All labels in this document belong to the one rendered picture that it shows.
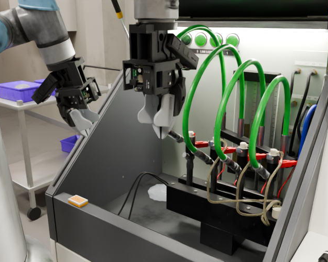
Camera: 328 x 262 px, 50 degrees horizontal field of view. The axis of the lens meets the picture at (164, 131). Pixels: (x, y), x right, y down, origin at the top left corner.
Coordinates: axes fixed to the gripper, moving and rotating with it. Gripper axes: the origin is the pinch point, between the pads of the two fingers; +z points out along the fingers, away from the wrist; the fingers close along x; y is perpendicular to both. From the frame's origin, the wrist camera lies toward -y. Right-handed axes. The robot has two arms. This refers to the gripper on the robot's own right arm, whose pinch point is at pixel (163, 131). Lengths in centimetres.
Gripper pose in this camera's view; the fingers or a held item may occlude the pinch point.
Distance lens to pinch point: 66.9
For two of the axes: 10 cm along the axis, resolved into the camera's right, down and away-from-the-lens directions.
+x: 8.1, 1.8, -5.6
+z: 0.0, 9.5, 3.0
